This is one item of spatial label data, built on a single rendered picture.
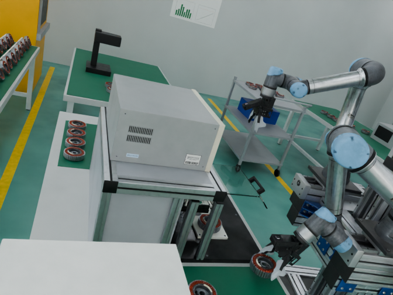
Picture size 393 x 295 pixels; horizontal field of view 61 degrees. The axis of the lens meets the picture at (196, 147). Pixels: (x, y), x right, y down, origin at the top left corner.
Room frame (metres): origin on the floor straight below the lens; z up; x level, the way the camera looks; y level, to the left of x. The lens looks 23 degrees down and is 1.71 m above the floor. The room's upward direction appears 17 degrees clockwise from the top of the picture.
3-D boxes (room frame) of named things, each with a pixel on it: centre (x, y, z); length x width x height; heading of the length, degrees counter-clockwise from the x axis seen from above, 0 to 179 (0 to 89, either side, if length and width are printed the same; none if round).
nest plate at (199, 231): (1.33, -0.16, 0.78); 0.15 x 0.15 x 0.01; 23
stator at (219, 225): (1.33, -0.16, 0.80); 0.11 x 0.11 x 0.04
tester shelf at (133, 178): (1.31, 0.18, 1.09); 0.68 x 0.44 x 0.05; 23
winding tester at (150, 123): (1.33, 0.18, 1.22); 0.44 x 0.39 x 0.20; 23
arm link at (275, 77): (1.84, -0.28, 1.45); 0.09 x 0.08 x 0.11; 97
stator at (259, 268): (1.13, -0.41, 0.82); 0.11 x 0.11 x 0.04
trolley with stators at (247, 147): (4.18, -0.65, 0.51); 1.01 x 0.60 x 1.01; 23
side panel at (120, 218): (0.98, 0.13, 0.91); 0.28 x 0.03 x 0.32; 113
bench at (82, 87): (3.55, 0.98, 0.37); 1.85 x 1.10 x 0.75; 23
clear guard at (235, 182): (1.30, -0.17, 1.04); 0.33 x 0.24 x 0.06; 113
